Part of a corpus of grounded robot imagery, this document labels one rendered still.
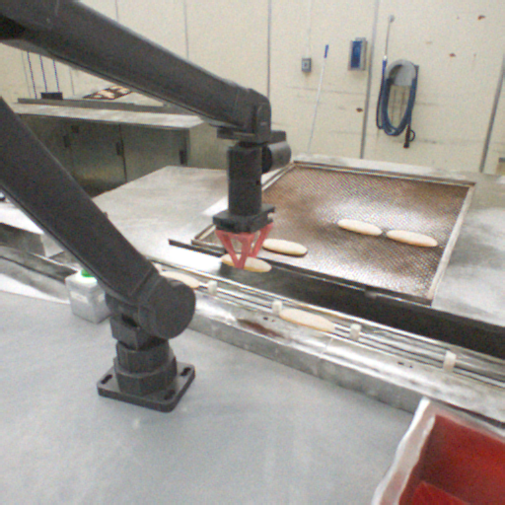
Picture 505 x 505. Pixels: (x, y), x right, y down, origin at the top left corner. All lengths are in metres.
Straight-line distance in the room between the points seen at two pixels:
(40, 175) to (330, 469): 0.44
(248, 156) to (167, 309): 0.26
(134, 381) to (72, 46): 0.40
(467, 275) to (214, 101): 0.53
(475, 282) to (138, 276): 0.57
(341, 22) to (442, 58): 0.99
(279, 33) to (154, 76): 4.36
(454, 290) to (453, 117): 3.58
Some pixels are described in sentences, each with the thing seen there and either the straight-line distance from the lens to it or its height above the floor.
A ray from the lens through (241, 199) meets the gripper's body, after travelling 0.67.
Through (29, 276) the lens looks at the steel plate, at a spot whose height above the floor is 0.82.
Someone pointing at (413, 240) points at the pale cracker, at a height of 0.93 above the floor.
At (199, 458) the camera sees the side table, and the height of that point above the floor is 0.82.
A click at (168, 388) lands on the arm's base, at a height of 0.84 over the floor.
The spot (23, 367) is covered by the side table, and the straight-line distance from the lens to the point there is 0.76.
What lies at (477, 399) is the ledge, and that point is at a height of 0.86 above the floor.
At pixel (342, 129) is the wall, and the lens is 4.57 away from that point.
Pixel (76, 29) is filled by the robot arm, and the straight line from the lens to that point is 0.46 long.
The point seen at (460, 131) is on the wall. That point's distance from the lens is 4.32.
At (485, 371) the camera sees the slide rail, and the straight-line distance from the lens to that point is 0.70.
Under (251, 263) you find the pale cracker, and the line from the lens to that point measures 0.73.
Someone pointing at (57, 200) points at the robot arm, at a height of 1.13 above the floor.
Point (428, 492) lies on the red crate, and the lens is 0.56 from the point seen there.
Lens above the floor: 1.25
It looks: 24 degrees down
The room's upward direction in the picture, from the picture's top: straight up
